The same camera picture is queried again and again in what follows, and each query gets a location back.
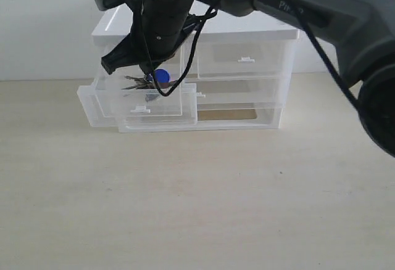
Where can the key bunch with blue tag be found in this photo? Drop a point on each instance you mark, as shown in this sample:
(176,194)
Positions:
(162,77)

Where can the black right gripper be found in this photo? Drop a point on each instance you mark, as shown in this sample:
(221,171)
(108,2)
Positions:
(156,34)

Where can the clear bottom wide drawer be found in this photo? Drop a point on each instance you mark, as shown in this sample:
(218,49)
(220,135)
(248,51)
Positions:
(202,120)

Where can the white plastic drawer cabinet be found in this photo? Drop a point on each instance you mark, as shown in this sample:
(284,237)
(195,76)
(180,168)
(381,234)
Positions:
(256,27)

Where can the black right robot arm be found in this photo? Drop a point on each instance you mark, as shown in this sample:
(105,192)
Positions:
(354,39)

